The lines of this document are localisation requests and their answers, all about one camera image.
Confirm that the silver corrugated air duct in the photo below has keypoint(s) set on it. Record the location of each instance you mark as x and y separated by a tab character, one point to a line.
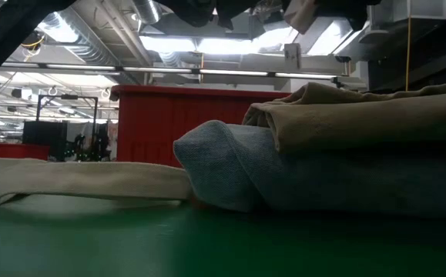
88	50

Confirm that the black monitor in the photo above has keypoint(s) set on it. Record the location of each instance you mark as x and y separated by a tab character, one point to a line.
45	132

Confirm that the red storage bin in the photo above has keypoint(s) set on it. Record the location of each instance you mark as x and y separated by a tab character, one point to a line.
14	151

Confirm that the green table mat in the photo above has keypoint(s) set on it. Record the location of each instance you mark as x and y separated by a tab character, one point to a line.
207	246

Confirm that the beige garment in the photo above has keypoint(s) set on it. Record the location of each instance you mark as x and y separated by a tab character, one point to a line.
361	123

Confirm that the white printed tote bag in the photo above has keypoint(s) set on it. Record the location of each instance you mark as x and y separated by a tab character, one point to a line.
91	179

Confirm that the small grey ceiling box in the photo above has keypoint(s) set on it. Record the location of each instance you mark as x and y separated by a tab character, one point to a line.
292	55

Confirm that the long ceiling light rail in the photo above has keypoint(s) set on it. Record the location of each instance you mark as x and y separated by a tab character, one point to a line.
149	70

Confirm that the light blue denim jeans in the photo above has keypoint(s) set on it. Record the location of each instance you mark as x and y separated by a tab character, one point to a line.
226	165

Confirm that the red plastic laundry basket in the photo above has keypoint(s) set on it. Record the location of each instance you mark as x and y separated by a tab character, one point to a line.
149	127

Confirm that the black background stand frame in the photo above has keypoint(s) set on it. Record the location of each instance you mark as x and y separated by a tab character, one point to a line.
68	97

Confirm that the round silver pipe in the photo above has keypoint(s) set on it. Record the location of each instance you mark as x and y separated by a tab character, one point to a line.
147	9

